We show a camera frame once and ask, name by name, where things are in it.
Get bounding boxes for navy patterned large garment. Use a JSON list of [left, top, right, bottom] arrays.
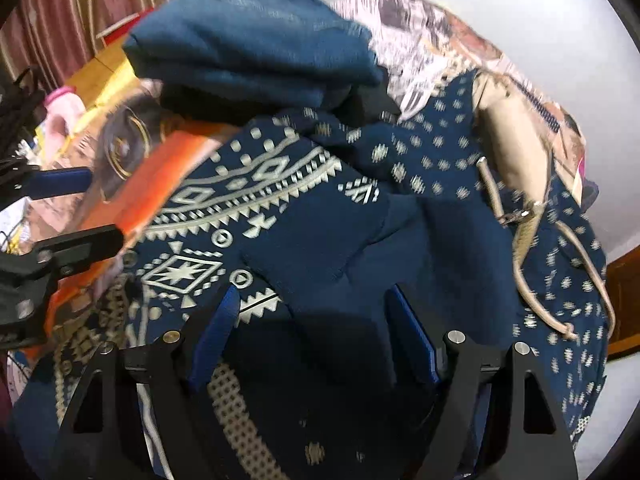
[[127, 74, 608, 479]]

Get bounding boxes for pink garment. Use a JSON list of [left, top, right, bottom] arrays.
[[36, 86, 86, 164]]

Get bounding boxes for printed bed blanket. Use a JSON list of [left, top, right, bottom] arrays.
[[29, 0, 601, 361]]

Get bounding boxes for red striped curtain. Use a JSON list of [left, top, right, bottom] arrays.
[[1, 0, 166, 91]]

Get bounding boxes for folded blue jeans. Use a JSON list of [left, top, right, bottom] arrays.
[[122, 0, 383, 108]]

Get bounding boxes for brown wooden door frame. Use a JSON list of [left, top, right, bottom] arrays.
[[606, 246, 640, 360]]

